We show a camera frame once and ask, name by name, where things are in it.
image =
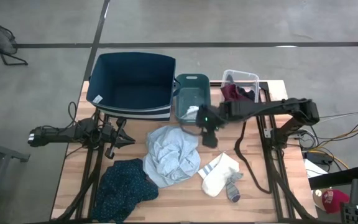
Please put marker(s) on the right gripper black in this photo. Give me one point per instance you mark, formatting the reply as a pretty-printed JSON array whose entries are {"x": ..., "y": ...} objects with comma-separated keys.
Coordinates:
[{"x": 210, "y": 119}]

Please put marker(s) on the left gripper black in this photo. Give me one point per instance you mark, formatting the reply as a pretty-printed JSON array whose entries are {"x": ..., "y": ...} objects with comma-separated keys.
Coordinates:
[{"x": 109, "y": 135}]

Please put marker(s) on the white sock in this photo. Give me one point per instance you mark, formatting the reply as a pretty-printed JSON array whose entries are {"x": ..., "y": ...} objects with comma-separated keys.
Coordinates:
[
  {"x": 192, "y": 111},
  {"x": 216, "y": 180}
]

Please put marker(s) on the light blue shirt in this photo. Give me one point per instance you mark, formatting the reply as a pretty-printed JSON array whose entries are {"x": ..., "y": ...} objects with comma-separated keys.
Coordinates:
[{"x": 169, "y": 155}]

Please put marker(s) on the maroon cap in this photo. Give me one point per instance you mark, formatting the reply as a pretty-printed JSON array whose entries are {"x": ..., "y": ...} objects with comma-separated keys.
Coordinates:
[{"x": 230, "y": 95}]

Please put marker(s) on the navy dotted cloth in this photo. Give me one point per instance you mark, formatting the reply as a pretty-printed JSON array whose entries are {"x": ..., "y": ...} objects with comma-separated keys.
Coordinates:
[{"x": 123, "y": 189}]

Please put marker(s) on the grey striped sock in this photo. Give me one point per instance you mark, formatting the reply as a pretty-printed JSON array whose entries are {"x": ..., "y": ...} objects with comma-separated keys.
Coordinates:
[{"x": 232, "y": 192}]

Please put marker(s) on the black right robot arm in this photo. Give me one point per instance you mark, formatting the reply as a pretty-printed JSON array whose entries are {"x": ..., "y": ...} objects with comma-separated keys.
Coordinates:
[{"x": 259, "y": 109}]

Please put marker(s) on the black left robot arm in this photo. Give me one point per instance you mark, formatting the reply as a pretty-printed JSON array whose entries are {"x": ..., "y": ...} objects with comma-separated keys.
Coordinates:
[{"x": 57, "y": 134}]

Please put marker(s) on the teal plastic bin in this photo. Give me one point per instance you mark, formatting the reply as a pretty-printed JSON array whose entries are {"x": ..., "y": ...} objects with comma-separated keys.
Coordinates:
[{"x": 193, "y": 93}]

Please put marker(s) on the navy white striped fabric basket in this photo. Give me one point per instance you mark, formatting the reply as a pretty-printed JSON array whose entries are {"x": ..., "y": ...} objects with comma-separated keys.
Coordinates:
[{"x": 129, "y": 71}]

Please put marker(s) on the clear plastic box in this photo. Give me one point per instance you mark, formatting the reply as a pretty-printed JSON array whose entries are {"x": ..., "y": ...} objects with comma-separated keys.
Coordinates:
[{"x": 244, "y": 77}]

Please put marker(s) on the white paper sheet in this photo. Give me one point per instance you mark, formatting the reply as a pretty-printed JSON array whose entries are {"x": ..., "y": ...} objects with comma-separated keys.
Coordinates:
[{"x": 314, "y": 170}]

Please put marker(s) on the black power adapter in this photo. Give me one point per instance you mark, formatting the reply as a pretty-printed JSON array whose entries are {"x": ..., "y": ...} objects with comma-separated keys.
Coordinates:
[{"x": 319, "y": 158}]

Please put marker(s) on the black desk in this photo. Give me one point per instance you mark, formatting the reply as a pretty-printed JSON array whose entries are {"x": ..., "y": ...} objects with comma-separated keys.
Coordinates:
[{"x": 334, "y": 179}]

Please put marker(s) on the red cap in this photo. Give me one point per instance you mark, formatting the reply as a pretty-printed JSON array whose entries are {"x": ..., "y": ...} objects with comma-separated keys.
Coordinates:
[{"x": 336, "y": 200}]

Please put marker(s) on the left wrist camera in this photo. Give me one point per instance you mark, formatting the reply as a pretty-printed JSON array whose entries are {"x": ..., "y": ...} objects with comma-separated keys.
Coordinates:
[{"x": 110, "y": 152}]

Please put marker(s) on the black aluminium frame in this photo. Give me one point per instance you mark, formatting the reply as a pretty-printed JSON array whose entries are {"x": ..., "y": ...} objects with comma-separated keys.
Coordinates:
[
  {"x": 270, "y": 168},
  {"x": 89, "y": 165}
]

